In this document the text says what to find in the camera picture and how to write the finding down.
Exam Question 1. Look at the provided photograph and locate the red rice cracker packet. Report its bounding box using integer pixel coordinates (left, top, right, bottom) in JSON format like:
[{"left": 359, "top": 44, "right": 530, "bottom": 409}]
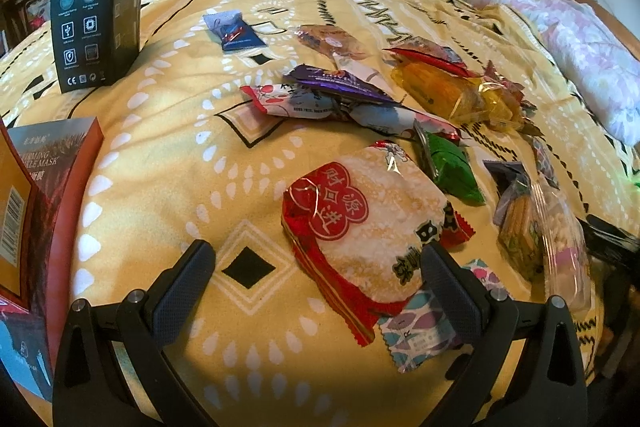
[{"left": 281, "top": 141, "right": 476, "bottom": 348}]

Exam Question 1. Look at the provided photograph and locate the purple snack packet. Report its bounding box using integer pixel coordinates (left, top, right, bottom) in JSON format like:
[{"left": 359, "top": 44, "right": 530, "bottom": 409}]
[{"left": 287, "top": 64, "right": 396, "bottom": 105}]

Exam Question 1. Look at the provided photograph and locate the yellow patterned bedsheet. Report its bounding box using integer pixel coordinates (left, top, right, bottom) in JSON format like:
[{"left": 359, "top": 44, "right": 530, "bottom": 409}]
[{"left": 0, "top": 0, "right": 640, "bottom": 427}]

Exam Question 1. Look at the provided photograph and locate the tall black box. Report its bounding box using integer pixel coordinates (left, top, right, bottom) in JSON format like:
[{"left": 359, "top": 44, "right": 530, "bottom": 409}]
[{"left": 50, "top": 0, "right": 151, "bottom": 95}]

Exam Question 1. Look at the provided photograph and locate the white red cherry packet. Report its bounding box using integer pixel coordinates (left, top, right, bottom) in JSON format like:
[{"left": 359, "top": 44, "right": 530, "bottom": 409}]
[{"left": 240, "top": 82, "right": 346, "bottom": 120}]

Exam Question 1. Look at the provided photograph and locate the scale-patterned purple teal packet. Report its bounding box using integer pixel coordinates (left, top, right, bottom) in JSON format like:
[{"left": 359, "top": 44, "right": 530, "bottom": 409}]
[{"left": 377, "top": 257, "right": 511, "bottom": 375}]

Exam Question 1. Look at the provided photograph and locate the clear brown pastry packet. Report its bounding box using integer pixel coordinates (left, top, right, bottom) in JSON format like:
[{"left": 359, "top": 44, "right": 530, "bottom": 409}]
[{"left": 295, "top": 24, "right": 368, "bottom": 62}]

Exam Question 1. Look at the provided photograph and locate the red snack packet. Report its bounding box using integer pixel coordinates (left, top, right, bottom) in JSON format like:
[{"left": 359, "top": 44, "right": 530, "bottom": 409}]
[{"left": 382, "top": 36, "right": 468, "bottom": 78}]

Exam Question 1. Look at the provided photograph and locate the brown orange box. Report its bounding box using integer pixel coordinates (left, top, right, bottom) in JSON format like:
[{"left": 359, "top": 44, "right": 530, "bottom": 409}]
[{"left": 0, "top": 117, "right": 106, "bottom": 313}]

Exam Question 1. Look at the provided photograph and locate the white blue snack packet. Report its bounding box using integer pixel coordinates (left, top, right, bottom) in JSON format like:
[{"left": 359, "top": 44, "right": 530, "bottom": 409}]
[{"left": 340, "top": 99, "right": 463, "bottom": 142}]

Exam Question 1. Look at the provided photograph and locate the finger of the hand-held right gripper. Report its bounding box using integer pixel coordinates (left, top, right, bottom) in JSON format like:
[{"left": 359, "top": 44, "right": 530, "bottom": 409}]
[{"left": 575, "top": 214, "right": 640, "bottom": 268}]

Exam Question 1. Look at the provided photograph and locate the clear puffed rice packet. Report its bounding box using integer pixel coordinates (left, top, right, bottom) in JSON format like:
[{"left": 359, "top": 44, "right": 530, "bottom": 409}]
[{"left": 527, "top": 177, "right": 593, "bottom": 314}]

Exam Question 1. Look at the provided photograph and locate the small blue snack packet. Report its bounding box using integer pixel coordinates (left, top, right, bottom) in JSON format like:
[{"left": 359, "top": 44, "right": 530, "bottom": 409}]
[{"left": 202, "top": 9, "right": 266, "bottom": 54}]

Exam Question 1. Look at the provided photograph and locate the green snack packet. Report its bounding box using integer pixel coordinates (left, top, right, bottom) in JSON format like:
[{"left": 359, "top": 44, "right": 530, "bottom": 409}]
[{"left": 412, "top": 119, "right": 487, "bottom": 205}]

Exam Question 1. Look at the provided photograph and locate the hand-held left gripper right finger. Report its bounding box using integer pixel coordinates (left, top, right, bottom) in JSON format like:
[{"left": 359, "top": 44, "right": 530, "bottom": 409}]
[{"left": 420, "top": 241, "right": 591, "bottom": 427}]

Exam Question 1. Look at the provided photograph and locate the blue box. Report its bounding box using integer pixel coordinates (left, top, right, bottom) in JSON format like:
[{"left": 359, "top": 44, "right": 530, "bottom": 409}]
[{"left": 0, "top": 302, "right": 56, "bottom": 388}]

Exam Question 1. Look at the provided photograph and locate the clear yellow jelly packet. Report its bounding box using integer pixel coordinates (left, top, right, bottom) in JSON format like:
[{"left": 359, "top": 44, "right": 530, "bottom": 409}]
[{"left": 390, "top": 62, "right": 538, "bottom": 128}]

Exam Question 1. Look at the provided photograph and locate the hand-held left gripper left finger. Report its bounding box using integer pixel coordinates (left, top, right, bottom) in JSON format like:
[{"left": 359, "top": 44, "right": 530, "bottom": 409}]
[{"left": 52, "top": 239, "right": 221, "bottom": 427}]

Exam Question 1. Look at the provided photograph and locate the dark blue snack packet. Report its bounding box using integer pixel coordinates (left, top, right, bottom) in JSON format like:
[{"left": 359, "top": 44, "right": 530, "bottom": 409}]
[{"left": 482, "top": 159, "right": 532, "bottom": 208}]

